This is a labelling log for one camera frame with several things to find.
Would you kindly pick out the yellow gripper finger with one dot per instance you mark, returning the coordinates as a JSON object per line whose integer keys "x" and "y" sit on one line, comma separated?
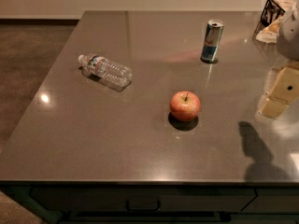
{"x": 281, "y": 88}

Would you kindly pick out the clear plastic water bottle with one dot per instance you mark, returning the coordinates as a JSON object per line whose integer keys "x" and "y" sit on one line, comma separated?
{"x": 106, "y": 69}

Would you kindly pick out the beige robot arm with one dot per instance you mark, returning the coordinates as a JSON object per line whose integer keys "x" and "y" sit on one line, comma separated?
{"x": 288, "y": 38}

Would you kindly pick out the blue silver redbull can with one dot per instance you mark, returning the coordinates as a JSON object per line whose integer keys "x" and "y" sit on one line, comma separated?
{"x": 214, "y": 29}

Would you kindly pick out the red apple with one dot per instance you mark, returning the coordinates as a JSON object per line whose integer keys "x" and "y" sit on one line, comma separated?
{"x": 185, "y": 106}

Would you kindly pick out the dark cabinet drawer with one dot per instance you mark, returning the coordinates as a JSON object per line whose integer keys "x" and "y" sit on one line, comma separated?
{"x": 114, "y": 199}

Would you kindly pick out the black wire basket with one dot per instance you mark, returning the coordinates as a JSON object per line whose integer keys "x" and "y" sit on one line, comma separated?
{"x": 274, "y": 9}

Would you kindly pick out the black drawer handle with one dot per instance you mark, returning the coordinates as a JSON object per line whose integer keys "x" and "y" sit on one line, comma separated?
{"x": 143, "y": 206}

